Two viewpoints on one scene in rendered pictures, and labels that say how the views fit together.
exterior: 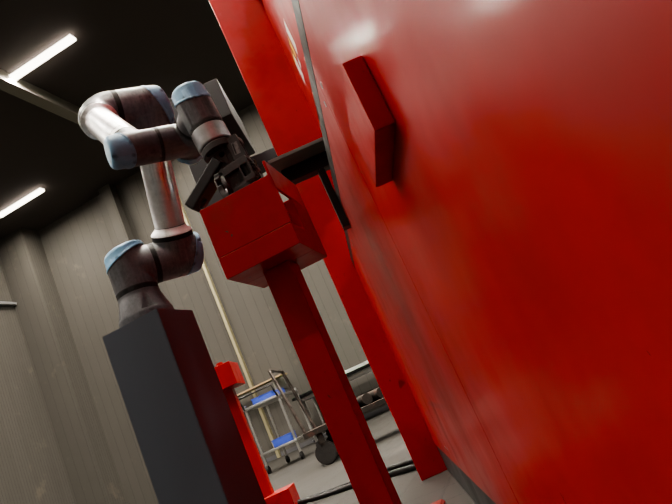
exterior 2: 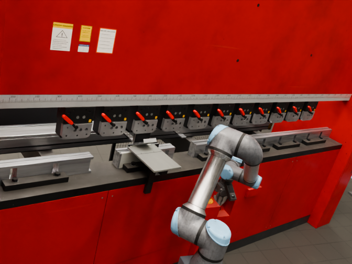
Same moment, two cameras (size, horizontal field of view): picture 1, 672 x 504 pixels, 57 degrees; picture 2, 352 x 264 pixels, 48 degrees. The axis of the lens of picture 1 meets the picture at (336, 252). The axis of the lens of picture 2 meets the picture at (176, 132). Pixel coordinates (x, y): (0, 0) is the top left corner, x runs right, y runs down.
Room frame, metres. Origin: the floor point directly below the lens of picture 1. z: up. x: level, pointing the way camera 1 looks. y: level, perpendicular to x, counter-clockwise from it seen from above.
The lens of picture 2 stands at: (2.80, 1.41, 1.95)
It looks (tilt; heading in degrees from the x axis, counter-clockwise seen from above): 22 degrees down; 228
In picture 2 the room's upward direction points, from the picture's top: 15 degrees clockwise
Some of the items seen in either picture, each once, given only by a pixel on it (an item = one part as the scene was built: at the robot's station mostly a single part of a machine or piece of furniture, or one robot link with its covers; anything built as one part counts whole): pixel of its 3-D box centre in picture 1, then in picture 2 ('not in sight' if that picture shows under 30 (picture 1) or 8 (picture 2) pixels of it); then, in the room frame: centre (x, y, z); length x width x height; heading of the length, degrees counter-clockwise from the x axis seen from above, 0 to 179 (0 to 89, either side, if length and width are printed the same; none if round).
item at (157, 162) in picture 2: (318, 154); (154, 157); (1.59, -0.06, 1.00); 0.26 x 0.18 x 0.01; 91
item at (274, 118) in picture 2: not in sight; (275, 110); (0.42, -0.24, 1.18); 0.15 x 0.09 x 0.17; 1
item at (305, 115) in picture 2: not in sight; (306, 109); (0.02, -0.25, 1.18); 0.15 x 0.09 x 0.17; 1
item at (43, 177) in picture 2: not in sight; (36, 180); (2.19, -0.14, 0.89); 0.30 x 0.05 x 0.03; 1
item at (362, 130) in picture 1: (369, 128); (253, 191); (0.56, -0.08, 0.59); 0.15 x 0.02 x 0.07; 1
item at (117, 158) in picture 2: not in sight; (144, 155); (1.54, -0.21, 0.92); 0.39 x 0.06 x 0.10; 1
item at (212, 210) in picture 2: (264, 228); (211, 202); (1.23, 0.12, 0.75); 0.20 x 0.16 x 0.18; 170
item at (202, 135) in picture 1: (213, 140); not in sight; (1.18, 0.14, 0.95); 0.08 x 0.08 x 0.05
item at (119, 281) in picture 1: (131, 268); (214, 238); (1.65, 0.54, 0.94); 0.13 x 0.12 x 0.14; 118
